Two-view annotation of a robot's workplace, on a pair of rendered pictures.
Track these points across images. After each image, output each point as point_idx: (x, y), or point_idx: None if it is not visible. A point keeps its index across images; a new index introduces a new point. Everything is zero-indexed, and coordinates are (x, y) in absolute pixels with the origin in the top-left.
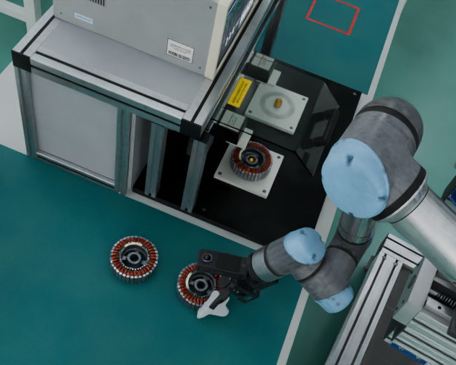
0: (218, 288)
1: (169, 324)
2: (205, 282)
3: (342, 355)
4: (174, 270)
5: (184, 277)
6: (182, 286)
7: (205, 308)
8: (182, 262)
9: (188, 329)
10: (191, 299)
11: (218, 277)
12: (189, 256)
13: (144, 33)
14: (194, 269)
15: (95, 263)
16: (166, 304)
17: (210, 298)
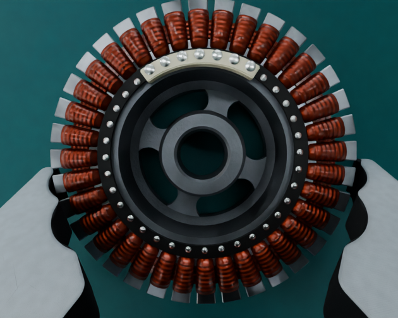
0: (187, 269)
1: None
2: (227, 179)
3: None
4: (276, 12)
5: (216, 30)
6: (146, 36)
7: None
8: (328, 38)
9: None
10: (67, 111)
11: (272, 260)
12: (369, 67)
13: None
14: (294, 88)
15: None
16: (88, 11)
17: (33, 259)
